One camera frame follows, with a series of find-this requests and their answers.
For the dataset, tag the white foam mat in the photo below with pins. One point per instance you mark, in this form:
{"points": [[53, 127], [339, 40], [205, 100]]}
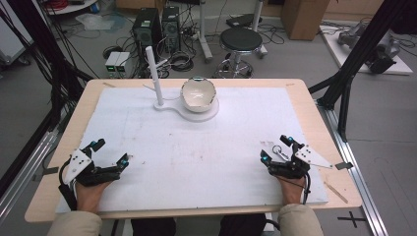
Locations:
{"points": [[196, 164]]}

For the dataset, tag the aluminium rail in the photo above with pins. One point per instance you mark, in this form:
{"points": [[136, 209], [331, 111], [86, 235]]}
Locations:
{"points": [[355, 170], [29, 170]]}

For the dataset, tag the black tape cross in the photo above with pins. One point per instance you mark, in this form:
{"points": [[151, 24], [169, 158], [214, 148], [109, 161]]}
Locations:
{"points": [[351, 219]]}

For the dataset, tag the white ceramic bowl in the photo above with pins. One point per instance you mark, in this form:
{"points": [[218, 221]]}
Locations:
{"points": [[197, 95]]}

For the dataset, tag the person's right hand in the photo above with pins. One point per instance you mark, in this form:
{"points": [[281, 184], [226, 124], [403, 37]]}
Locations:
{"points": [[291, 191]]}

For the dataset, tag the person's left hand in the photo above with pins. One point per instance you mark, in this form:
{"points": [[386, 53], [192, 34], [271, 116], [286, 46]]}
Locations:
{"points": [[89, 196]]}

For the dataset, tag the thin wooden stick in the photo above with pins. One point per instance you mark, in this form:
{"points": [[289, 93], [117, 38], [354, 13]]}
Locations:
{"points": [[336, 192]]}

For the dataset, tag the dark tape piece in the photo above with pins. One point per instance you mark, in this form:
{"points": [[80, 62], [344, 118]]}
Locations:
{"points": [[49, 171], [344, 165]]}

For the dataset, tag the white stand with pole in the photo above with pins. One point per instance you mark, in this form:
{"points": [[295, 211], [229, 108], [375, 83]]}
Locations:
{"points": [[157, 82]]}

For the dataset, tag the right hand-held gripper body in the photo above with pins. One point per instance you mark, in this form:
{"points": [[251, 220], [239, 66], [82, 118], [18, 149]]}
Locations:
{"points": [[290, 169]]}

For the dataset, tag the person's leg dark trousers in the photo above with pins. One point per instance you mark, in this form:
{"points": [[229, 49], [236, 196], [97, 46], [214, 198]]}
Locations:
{"points": [[153, 227], [242, 226]]}

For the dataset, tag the black computer tower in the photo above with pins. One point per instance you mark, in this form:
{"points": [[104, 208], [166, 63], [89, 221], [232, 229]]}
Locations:
{"points": [[171, 28], [146, 29]]}

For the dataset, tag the white desk leg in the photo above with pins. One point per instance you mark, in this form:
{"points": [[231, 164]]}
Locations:
{"points": [[259, 26], [205, 36]]}

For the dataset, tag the white floor board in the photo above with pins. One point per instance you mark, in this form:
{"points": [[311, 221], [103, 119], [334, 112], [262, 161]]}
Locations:
{"points": [[341, 55]]}

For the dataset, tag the brown cardboard box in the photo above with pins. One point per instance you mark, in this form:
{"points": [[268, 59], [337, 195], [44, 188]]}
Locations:
{"points": [[305, 18]]}

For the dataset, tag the black round stool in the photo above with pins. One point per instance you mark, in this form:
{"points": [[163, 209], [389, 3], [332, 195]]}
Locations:
{"points": [[241, 40]]}

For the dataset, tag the white power supply box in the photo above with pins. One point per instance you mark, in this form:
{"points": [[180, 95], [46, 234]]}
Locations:
{"points": [[124, 64], [111, 64]]}

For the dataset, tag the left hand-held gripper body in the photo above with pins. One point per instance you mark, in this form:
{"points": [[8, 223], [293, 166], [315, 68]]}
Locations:
{"points": [[98, 173]]}

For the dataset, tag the metal keyring with keys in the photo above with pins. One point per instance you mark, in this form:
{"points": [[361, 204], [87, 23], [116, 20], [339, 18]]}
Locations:
{"points": [[284, 155]]}

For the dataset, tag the grey machine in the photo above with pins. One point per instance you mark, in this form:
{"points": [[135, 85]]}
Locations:
{"points": [[383, 52]]}

